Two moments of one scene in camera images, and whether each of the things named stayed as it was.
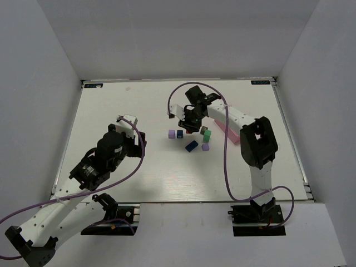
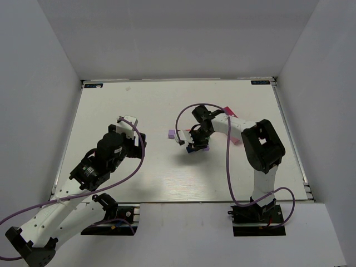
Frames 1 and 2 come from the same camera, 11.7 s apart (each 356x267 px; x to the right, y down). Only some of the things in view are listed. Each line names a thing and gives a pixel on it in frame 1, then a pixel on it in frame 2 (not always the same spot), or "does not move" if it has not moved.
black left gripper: (138, 145) does not move
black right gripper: (189, 125) -> (198, 142)
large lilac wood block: (171, 133) does not move
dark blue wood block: (191, 146) does not move
